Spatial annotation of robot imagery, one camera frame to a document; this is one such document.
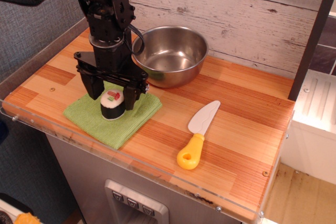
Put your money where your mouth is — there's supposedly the stainless steel bowl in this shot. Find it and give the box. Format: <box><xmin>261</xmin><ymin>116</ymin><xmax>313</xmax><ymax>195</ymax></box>
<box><xmin>132</xmin><ymin>26</ymin><xmax>208</xmax><ymax>88</ymax></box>

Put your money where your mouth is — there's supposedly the grey cabinet with dispenser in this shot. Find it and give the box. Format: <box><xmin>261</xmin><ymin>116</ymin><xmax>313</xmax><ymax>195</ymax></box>
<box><xmin>47</xmin><ymin>136</ymin><xmax>239</xmax><ymax>223</ymax></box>

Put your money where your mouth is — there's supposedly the plush sushi roll toy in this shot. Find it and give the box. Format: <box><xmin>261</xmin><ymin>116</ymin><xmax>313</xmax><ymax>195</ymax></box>
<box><xmin>100</xmin><ymin>89</ymin><xmax>125</xmax><ymax>121</ymax></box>

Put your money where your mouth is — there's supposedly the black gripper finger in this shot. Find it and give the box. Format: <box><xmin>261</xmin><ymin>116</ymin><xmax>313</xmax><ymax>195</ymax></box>
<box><xmin>123</xmin><ymin>86</ymin><xmax>141</xmax><ymax>110</ymax></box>
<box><xmin>80</xmin><ymin>73</ymin><xmax>104</xmax><ymax>100</ymax></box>

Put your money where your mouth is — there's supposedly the yellow black object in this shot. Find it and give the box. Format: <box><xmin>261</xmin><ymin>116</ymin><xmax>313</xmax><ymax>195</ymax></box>
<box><xmin>1</xmin><ymin>193</ymin><xmax>41</xmax><ymax>223</ymax></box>

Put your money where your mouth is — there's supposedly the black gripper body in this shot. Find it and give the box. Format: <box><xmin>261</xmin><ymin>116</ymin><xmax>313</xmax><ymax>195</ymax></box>
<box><xmin>74</xmin><ymin>45</ymin><xmax>149</xmax><ymax>93</ymax></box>

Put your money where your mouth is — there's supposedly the yellow handled toy knife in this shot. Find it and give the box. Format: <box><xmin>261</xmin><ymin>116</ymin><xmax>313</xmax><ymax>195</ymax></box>
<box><xmin>177</xmin><ymin>100</ymin><xmax>221</xmax><ymax>170</ymax></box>

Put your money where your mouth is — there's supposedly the dark grey right post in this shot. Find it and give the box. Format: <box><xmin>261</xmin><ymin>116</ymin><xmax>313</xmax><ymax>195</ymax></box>
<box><xmin>288</xmin><ymin>0</ymin><xmax>334</xmax><ymax>101</ymax></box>

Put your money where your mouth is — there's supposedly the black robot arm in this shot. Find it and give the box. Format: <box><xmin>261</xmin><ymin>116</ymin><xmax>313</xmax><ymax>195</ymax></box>
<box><xmin>74</xmin><ymin>0</ymin><xmax>148</xmax><ymax>110</ymax></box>

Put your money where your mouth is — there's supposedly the green towel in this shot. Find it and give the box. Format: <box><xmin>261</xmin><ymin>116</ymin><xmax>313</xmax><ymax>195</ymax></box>
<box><xmin>63</xmin><ymin>82</ymin><xmax>162</xmax><ymax>150</ymax></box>

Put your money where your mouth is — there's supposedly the clear acrylic table guard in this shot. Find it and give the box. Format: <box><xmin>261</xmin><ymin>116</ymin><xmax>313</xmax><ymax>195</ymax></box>
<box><xmin>1</xmin><ymin>20</ymin><xmax>294</xmax><ymax>223</ymax></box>

